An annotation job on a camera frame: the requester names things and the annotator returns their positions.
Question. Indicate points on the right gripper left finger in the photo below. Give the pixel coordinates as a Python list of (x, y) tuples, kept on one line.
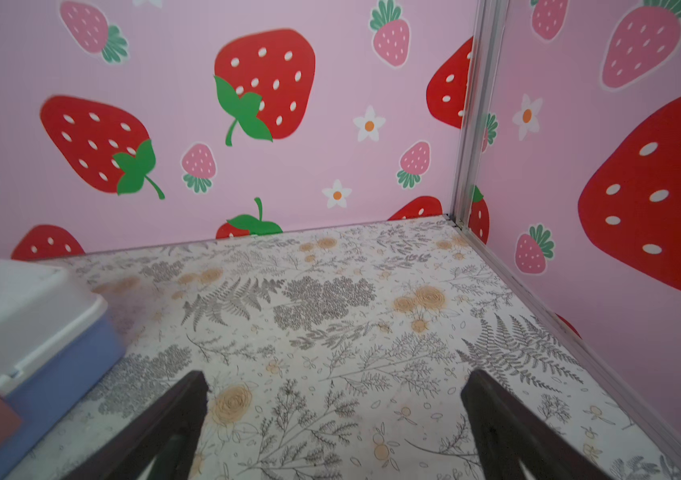
[(160, 443)]

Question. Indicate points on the blue white plastic toolbox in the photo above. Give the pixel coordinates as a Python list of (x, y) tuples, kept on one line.
[(56, 343)]

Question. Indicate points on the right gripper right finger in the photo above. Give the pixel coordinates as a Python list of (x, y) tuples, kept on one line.
[(511, 440)]

